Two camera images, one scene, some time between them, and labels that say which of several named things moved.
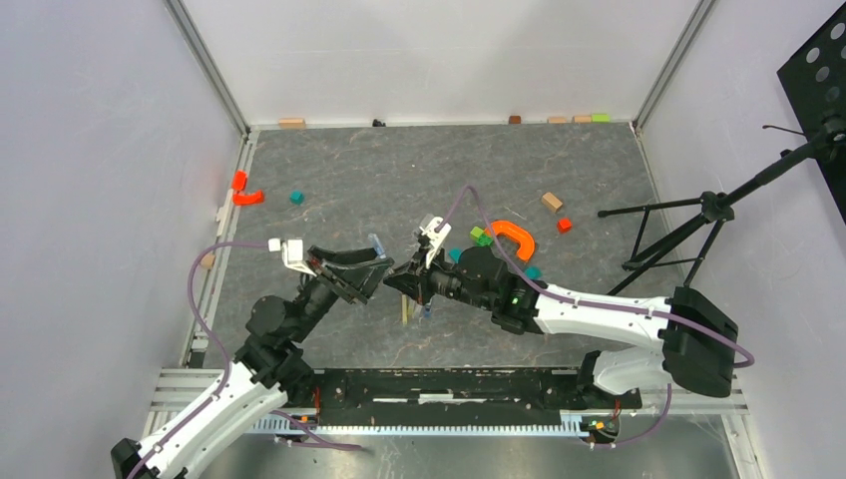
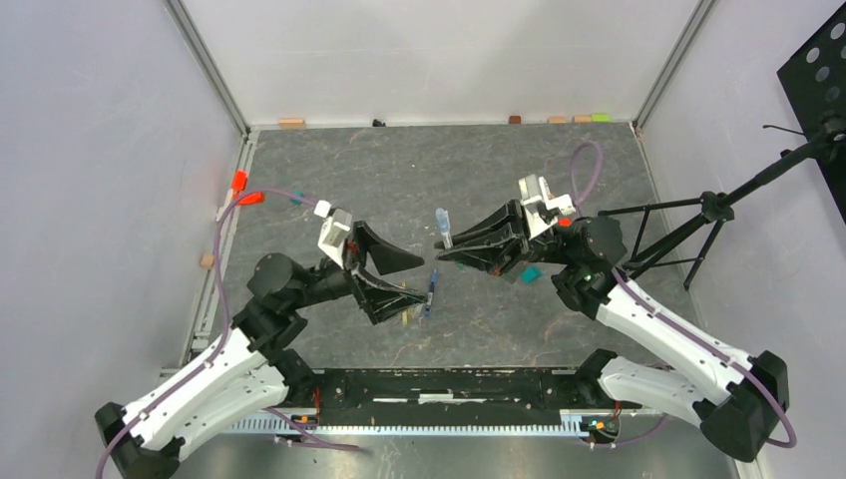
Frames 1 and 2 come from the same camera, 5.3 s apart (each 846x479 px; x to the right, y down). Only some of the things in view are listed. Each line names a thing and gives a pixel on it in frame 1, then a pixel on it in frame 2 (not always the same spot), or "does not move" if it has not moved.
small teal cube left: x=296 y=197 does not move
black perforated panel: x=814 y=79 does not move
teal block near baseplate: x=533 y=272 does not move
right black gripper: x=417 y=284 → x=489 y=244
